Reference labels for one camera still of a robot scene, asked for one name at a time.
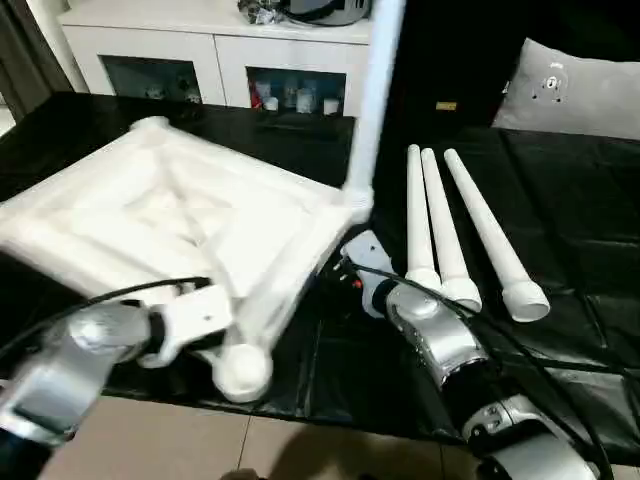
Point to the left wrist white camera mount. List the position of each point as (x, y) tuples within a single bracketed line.
[(200, 315)]

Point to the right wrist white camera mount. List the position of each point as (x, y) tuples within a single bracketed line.
[(372, 265)]

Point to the white sideboard with glass doors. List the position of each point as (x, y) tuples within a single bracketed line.
[(200, 45)]

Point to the red bottle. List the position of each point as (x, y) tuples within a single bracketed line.
[(256, 95)]

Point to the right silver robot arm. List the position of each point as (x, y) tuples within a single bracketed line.
[(440, 330)]

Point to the black tangled item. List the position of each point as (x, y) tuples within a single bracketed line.
[(260, 11)]

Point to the black work surface mat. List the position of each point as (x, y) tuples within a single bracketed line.
[(575, 225)]

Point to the black cabinet with orange label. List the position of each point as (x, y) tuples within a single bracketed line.
[(450, 50)]

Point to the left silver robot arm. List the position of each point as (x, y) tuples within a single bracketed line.
[(60, 360)]

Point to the white plastic table top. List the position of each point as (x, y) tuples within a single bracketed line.
[(175, 215)]

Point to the white cup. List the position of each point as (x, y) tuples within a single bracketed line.
[(330, 106), (271, 104)]

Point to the white plastic table leg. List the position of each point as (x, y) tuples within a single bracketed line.
[(445, 240), (417, 225), (375, 100), (495, 240)]

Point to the grey curtain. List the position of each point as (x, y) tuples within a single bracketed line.
[(30, 55)]

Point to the grey pillow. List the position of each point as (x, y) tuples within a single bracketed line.
[(575, 95)]

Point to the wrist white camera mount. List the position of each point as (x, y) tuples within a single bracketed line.
[(372, 265), (200, 315)]

